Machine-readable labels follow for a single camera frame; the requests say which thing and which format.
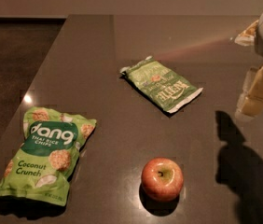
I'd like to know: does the green kettle chip bag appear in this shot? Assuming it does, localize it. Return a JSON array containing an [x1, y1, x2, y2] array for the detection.
[[120, 56, 202, 114]]

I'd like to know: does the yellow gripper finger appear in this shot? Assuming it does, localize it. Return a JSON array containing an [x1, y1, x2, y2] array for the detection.
[[235, 20, 258, 46], [235, 65, 263, 119]]

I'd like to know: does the green Dang rice chip bag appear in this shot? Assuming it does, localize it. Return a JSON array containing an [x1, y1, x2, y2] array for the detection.
[[0, 106, 96, 206]]

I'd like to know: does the red apple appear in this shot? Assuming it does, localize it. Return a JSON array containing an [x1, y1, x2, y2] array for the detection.
[[141, 157, 184, 203]]

